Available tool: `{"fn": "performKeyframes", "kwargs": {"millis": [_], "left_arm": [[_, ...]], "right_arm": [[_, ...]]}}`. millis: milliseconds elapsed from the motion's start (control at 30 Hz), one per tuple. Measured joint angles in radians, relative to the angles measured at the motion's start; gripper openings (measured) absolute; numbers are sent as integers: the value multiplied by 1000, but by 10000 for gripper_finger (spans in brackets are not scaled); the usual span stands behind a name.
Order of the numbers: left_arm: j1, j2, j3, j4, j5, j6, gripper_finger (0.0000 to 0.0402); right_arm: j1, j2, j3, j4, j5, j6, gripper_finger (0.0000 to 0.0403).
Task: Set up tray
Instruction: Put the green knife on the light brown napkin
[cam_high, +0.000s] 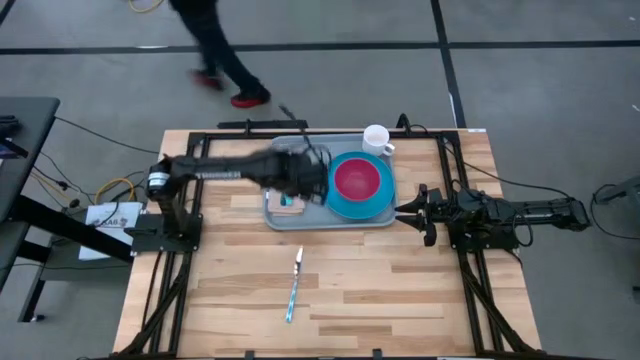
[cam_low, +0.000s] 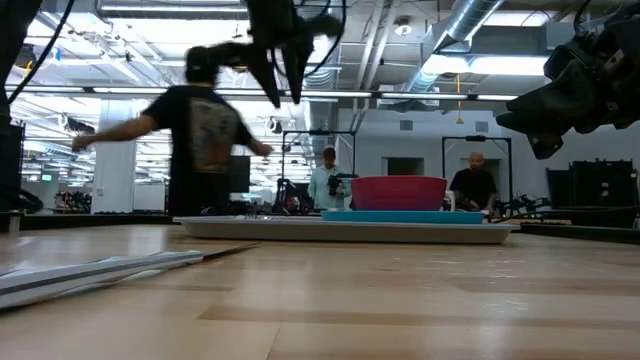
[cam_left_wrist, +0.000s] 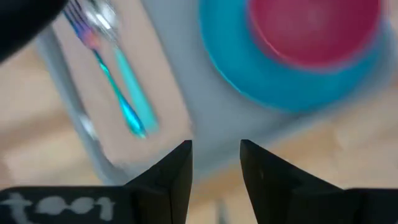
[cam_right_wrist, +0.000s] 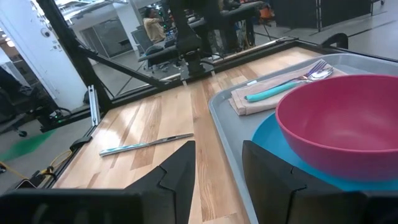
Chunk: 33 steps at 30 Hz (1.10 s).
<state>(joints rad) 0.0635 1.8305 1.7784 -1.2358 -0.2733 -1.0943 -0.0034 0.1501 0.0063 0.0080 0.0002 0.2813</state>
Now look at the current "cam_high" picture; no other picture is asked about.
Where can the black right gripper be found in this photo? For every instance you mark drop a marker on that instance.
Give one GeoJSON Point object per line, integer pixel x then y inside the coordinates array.
{"type": "Point", "coordinates": [447, 211]}

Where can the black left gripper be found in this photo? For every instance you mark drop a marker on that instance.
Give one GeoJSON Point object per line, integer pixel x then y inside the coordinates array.
{"type": "Point", "coordinates": [300, 172]}

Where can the beige cloth napkin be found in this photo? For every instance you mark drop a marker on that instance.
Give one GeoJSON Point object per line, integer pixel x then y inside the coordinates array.
{"type": "Point", "coordinates": [295, 209]}

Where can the blue plate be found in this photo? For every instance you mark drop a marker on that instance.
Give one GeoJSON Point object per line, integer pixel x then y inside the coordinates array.
{"type": "Point", "coordinates": [385, 195]}

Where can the pink bowl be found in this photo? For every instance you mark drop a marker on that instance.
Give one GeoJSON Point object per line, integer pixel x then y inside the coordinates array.
{"type": "Point", "coordinates": [357, 180]}

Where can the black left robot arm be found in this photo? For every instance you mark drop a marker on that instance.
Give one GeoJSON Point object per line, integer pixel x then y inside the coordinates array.
{"type": "Point", "coordinates": [175, 200]}

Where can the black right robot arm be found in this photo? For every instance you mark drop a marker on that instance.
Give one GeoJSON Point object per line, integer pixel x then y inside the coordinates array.
{"type": "Point", "coordinates": [540, 212]}

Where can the grey plastic tray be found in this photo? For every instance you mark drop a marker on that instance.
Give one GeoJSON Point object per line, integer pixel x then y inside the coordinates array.
{"type": "Point", "coordinates": [315, 220]}

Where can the white mug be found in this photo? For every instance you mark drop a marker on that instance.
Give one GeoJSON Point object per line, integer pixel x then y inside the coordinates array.
{"type": "Point", "coordinates": [375, 137]}

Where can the person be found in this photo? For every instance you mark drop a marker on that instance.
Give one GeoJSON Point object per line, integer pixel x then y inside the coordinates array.
{"type": "Point", "coordinates": [215, 45]}

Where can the white paper sheet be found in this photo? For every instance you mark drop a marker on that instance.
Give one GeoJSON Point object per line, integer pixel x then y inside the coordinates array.
{"type": "Point", "coordinates": [107, 220]}

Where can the grey floor stand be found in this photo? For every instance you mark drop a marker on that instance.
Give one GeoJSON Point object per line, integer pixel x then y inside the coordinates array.
{"type": "Point", "coordinates": [622, 189]}

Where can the dark grey desk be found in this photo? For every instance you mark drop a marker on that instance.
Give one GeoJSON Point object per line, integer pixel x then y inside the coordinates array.
{"type": "Point", "coordinates": [25, 150]}

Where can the black aluminium table frame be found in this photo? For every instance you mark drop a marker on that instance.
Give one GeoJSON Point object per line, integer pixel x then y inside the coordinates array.
{"type": "Point", "coordinates": [445, 165]}

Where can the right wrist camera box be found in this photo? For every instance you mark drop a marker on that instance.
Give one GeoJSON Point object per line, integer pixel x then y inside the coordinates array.
{"type": "Point", "coordinates": [477, 202]}

